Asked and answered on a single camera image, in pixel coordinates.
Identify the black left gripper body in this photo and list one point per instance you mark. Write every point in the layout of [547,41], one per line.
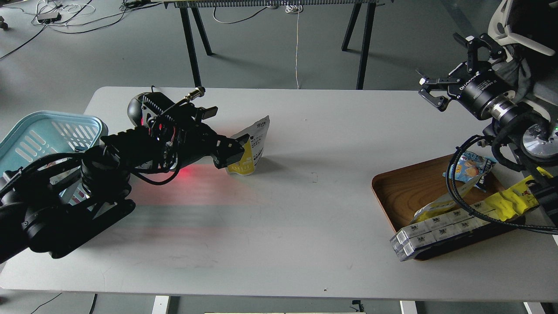
[169,123]

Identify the yellow white snack pouch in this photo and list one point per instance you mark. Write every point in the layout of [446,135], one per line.
[253,148]

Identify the blue chips snack bag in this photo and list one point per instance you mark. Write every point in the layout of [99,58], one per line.
[471,165]

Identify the white long snack box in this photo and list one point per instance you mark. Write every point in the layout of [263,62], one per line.
[440,220]
[408,252]

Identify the brown wooden tray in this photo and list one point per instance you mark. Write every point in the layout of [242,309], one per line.
[402,192]

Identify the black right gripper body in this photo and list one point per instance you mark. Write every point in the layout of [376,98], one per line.
[474,90]

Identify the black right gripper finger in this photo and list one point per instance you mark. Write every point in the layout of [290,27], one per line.
[439,84]
[473,44]

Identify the white office chair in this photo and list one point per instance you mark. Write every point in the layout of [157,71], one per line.
[527,30]

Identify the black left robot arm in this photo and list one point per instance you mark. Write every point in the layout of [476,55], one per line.
[34,217]

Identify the pale yellow snack pouch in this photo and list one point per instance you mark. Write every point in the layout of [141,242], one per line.
[444,203]

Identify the yellow snack bag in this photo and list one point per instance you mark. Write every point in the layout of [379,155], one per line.
[514,201]

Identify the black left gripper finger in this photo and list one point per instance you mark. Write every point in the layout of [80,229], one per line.
[227,151]
[200,113]

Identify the black barcode scanner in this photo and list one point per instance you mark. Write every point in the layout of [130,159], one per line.
[134,109]

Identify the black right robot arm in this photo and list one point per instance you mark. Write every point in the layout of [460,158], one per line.
[521,138]

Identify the light blue plastic basket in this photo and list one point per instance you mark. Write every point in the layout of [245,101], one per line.
[48,132]

